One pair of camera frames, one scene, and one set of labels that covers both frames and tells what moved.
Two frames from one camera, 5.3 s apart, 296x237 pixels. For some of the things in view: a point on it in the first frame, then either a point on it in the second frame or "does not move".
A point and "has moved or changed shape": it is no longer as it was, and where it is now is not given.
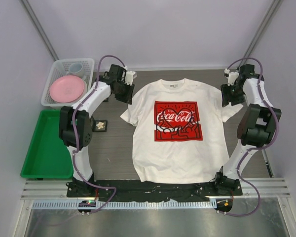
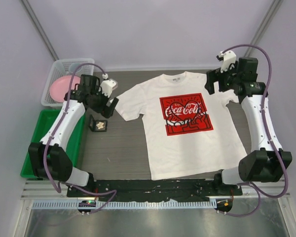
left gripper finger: (129, 98) → (108, 111)
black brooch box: (94, 128) does not move
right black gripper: (227, 98) → (212, 76)
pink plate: (67, 89) does not move
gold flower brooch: (100, 125) does not move
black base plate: (130, 190) does not move
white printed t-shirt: (178, 134) has moved or changed shape
